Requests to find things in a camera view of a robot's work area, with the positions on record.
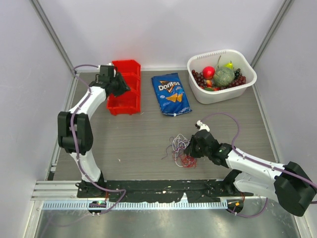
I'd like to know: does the green melon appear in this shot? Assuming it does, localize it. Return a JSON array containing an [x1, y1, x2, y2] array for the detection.
[[213, 67, 235, 87]]

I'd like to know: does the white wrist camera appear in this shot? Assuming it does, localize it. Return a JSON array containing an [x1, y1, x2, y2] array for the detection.
[[99, 63, 116, 77], [195, 120, 210, 132]]

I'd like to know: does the white plastic basket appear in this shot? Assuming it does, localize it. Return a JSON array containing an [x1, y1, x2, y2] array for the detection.
[[187, 49, 257, 104]]

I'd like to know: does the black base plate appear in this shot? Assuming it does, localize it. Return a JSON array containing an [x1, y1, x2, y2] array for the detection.
[[75, 179, 243, 203]]

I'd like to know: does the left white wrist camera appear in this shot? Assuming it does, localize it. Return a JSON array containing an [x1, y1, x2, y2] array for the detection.
[[99, 63, 116, 77]]

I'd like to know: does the left aluminium frame post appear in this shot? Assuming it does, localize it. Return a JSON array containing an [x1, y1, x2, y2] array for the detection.
[[30, 0, 73, 74]]

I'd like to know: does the dark red grape bunch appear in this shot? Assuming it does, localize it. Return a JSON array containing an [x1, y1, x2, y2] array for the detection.
[[191, 69, 207, 89]]

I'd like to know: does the red plastic bin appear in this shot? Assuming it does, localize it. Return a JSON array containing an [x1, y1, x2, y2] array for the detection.
[[106, 59, 141, 116]]

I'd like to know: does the purple wire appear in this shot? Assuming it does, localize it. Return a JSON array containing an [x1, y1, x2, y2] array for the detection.
[[161, 135, 191, 160]]

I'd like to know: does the slotted cable duct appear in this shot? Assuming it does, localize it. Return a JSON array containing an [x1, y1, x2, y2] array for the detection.
[[42, 200, 228, 211]]

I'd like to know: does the right aluminium frame post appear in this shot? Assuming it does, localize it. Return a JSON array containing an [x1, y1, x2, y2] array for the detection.
[[251, 0, 294, 68]]

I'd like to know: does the aluminium frame post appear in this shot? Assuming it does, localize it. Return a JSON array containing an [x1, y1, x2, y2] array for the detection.
[[251, 0, 294, 68], [30, 0, 73, 74]]

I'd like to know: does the blue Doritos chip bag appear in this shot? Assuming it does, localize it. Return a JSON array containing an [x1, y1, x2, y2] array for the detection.
[[151, 73, 192, 117]]

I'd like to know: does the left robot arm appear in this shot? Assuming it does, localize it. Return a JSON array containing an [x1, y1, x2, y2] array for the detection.
[[57, 63, 130, 198]]

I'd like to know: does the red apple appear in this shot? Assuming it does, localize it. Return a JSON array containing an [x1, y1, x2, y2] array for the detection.
[[202, 66, 215, 80]]

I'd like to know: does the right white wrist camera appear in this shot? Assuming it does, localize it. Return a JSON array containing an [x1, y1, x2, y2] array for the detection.
[[195, 120, 210, 132]]

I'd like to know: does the green pear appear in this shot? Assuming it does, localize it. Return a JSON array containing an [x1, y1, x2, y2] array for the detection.
[[224, 61, 234, 70]]

